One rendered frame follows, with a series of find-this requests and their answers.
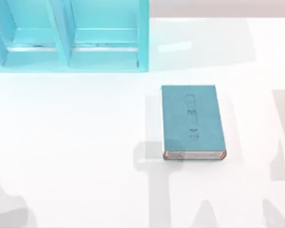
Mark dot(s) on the teal book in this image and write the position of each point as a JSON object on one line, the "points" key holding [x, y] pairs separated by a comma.
{"points": [[192, 118]]}

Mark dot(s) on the light blue rack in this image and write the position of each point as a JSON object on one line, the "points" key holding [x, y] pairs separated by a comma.
{"points": [[61, 35]]}

